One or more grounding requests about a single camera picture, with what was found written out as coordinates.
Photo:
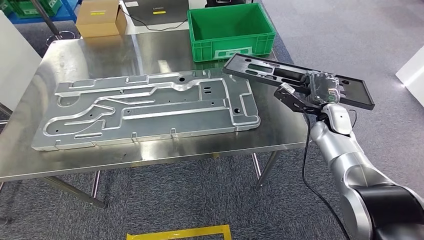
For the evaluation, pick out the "black plastic plate frame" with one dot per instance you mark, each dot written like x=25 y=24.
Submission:
x=354 y=92

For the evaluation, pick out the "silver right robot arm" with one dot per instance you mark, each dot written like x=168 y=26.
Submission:
x=348 y=159

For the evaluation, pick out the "stainless steel workbench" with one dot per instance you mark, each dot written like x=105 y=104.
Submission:
x=99 y=53

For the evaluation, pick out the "silver stamped metal panel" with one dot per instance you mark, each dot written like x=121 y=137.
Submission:
x=149 y=119

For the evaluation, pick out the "green plastic crate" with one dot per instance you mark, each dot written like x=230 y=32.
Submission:
x=232 y=46

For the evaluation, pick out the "black device base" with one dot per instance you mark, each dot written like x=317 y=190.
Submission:
x=225 y=3

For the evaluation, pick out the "white desk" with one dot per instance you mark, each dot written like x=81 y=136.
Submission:
x=132 y=30

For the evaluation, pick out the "dark grey laptop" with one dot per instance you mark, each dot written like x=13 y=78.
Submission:
x=155 y=13

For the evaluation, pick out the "brown cardboard box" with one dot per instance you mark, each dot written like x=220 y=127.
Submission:
x=96 y=20

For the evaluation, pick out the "blue metal cart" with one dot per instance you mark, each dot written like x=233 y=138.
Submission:
x=66 y=13

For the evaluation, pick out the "white flat panel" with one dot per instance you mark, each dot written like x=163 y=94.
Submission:
x=16 y=66

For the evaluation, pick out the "white block furniture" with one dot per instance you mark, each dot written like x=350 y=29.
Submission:
x=414 y=76

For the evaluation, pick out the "stainless steel table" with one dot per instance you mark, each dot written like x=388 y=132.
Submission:
x=5 y=111

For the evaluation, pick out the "green crate with white label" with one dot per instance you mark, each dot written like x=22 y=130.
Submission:
x=33 y=8

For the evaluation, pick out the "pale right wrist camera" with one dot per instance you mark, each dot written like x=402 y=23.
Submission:
x=287 y=88

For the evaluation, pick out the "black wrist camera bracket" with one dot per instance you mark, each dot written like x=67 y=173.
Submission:
x=294 y=101

